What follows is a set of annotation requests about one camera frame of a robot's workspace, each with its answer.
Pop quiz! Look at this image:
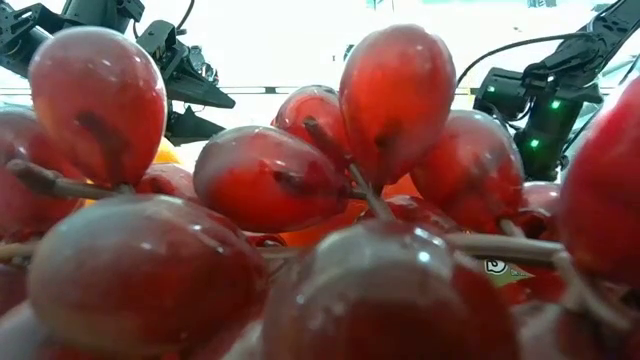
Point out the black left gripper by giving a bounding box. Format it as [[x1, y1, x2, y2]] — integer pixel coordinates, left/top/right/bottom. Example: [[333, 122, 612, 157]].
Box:
[[163, 43, 237, 147]]

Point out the orange fruit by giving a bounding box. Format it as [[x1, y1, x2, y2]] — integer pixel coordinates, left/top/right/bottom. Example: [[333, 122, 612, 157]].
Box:
[[151, 136, 182, 166]]

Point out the red grape bunch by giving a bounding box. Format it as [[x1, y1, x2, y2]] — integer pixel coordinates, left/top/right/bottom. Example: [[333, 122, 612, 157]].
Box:
[[0, 22, 640, 360]]

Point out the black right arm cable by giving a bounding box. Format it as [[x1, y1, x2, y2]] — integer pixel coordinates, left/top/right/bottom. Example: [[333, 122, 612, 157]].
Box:
[[455, 30, 599, 89]]

